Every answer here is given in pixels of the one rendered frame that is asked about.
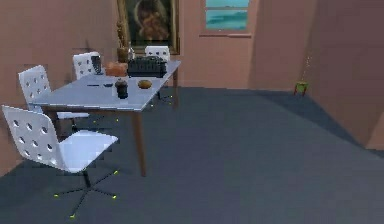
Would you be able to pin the clear glass bottle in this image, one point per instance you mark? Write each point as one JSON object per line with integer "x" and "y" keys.
{"x": 131, "y": 53}

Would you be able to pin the white perforated swivel chair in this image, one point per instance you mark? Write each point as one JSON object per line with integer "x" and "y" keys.
{"x": 84, "y": 65}
{"x": 50, "y": 141}
{"x": 33, "y": 83}
{"x": 157, "y": 52}

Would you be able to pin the round brown bread roll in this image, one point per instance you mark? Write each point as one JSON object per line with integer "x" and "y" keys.
{"x": 144, "y": 84}

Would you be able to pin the small dark flat object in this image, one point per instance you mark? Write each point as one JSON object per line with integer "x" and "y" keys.
{"x": 108, "y": 85}

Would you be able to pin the brown vase with dried twigs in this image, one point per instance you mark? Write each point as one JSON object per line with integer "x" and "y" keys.
{"x": 122, "y": 45}

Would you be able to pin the dark drinking glass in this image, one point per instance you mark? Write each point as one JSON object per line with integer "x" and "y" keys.
{"x": 96, "y": 64}

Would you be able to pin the black pepper mill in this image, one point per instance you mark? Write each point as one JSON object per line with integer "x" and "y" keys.
{"x": 121, "y": 88}

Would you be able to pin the grey table with brown legs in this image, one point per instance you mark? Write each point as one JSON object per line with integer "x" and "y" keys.
{"x": 100, "y": 95}

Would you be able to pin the small green red stool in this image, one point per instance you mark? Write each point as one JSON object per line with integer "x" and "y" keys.
{"x": 301, "y": 87}

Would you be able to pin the brown bread loaf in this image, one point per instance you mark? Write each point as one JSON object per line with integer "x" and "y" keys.
{"x": 116, "y": 69}

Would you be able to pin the black dish rack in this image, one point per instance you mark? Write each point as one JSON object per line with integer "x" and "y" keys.
{"x": 146, "y": 66}

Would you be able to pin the black pen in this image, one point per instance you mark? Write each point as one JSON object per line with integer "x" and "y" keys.
{"x": 93, "y": 85}

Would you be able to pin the window with pink frame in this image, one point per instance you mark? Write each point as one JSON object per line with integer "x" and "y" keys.
{"x": 226, "y": 16}

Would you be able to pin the gold framed dark painting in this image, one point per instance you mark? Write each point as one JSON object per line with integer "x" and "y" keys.
{"x": 150, "y": 23}

